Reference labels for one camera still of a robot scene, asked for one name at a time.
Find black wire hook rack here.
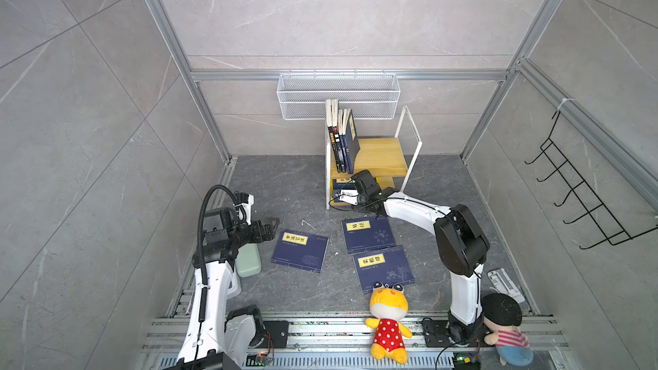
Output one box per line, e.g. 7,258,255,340
524,111,657,250

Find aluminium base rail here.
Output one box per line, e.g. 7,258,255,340
134,312,579,369

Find yellow cartoon book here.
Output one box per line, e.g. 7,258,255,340
332,175,383,206

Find blue book hidden under Lunyu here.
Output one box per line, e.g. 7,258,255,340
271,230,328,273

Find pale green case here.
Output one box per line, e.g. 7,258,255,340
236,243,262,278

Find black wolf cover book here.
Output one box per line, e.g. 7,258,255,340
332,99,347,173

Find striped plush doll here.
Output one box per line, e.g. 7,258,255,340
481,293,534,367

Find white remote-like device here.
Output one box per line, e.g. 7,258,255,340
487,268,526,303

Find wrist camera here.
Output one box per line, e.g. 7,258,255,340
234,192,255,224
335,192,358,206

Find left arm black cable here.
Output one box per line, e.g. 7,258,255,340
196,184,243,289

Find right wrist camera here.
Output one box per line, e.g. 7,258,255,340
335,192,358,206

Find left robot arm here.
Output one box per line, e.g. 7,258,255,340
171,207,279,369

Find yellow plush toy red dress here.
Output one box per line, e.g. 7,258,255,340
366,282,412,365

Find blue book Lunyu label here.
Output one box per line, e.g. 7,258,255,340
347,109,360,174

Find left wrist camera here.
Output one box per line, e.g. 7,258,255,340
234,192,255,224

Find white wooden two-tier shelf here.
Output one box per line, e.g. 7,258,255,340
325,106,423,209

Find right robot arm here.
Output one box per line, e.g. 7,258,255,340
333,170,490,346

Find purple blue book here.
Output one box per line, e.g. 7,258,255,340
353,246,416,295

